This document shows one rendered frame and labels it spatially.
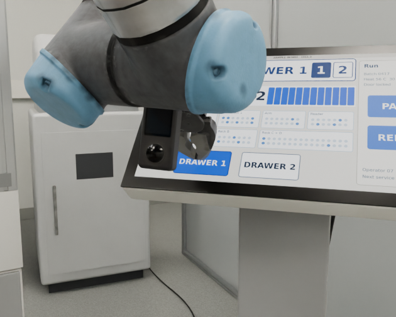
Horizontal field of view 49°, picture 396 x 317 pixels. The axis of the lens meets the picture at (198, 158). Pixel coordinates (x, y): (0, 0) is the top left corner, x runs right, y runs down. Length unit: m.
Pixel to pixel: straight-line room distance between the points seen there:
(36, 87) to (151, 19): 0.15
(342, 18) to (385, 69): 0.92
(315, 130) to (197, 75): 0.44
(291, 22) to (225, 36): 1.64
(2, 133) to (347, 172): 0.58
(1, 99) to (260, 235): 0.51
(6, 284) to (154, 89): 0.62
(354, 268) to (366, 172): 1.07
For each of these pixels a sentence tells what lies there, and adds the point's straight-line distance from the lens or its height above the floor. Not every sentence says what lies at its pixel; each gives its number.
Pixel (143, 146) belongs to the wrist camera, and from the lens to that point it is 0.56.
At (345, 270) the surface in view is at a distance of 1.77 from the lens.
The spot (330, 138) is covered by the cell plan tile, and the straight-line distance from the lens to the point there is 0.72.
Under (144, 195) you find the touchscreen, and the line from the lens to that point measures 0.75.
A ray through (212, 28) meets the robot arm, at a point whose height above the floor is 1.16.
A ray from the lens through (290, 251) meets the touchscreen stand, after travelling 0.81.
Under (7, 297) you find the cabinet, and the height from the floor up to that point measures 0.75.
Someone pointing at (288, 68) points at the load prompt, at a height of 1.16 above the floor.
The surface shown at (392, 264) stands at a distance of 1.60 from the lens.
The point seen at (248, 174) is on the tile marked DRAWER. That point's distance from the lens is 0.69.
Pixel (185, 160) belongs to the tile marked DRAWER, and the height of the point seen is 1.01.
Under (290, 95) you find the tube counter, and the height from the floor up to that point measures 1.11.
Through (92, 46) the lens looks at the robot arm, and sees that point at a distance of 0.38.
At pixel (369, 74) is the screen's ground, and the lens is 0.80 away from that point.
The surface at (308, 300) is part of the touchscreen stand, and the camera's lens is 0.84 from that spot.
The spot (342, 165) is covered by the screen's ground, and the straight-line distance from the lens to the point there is 0.69.
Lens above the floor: 1.12
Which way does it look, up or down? 9 degrees down
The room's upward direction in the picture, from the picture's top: straight up
